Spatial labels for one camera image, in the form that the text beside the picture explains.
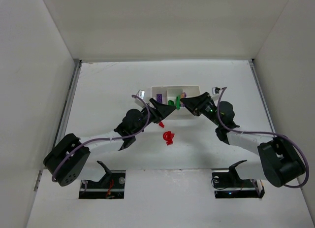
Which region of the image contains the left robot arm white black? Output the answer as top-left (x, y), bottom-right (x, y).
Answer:
top-left (43, 98), bottom-right (176, 187)

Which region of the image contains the small green lego brick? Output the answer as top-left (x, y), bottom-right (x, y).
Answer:
top-left (168, 100), bottom-right (175, 106)

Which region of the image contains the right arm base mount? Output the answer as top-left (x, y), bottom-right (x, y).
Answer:
top-left (211, 160), bottom-right (265, 199)

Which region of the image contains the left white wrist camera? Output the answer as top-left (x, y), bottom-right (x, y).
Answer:
top-left (134, 90), bottom-right (146, 108)

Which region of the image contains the purple lego brick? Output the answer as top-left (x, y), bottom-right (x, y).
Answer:
top-left (156, 94), bottom-right (163, 103)

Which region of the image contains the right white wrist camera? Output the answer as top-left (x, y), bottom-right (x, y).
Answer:
top-left (212, 87), bottom-right (221, 101)

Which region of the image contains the white three-compartment container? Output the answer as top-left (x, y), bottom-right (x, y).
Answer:
top-left (151, 86), bottom-right (200, 120)

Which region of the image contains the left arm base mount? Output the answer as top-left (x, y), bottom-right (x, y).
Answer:
top-left (78, 161), bottom-right (126, 200)

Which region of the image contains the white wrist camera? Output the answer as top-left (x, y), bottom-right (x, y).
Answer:
top-left (134, 90), bottom-right (146, 108)
top-left (212, 87), bottom-right (221, 101)

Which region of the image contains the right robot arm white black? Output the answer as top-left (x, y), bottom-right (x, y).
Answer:
top-left (180, 92), bottom-right (310, 188)

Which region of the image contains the green plate purple brick lego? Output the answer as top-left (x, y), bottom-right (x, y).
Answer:
top-left (175, 92), bottom-right (187, 110)

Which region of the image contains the red round lego piece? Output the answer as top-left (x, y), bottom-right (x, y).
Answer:
top-left (163, 131), bottom-right (175, 146)

